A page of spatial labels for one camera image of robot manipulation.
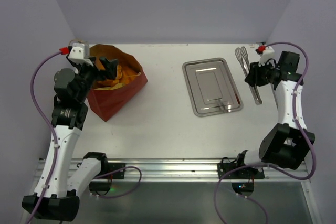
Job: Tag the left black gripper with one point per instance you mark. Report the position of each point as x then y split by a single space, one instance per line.
109 67

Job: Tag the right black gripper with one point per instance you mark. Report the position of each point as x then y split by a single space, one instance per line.
254 74

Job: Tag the steel tongs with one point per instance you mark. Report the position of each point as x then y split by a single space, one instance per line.
243 59

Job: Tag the red paper bag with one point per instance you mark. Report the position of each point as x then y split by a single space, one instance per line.
106 103

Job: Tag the round orange fake bun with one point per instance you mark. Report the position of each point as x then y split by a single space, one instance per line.
127 72

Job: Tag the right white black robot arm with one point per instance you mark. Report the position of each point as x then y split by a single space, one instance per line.
287 144

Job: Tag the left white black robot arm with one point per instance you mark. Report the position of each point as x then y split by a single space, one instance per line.
57 196

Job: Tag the steel tray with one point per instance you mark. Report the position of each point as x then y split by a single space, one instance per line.
211 87

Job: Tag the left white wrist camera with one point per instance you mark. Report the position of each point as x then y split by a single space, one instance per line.
79 52

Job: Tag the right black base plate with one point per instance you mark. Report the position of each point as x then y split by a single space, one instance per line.
231 171

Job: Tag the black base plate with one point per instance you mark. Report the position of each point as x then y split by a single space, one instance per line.
231 171
112 171

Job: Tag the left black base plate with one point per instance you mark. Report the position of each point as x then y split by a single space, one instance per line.
112 171

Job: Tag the aluminium rail frame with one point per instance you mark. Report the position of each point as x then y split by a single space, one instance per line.
179 170

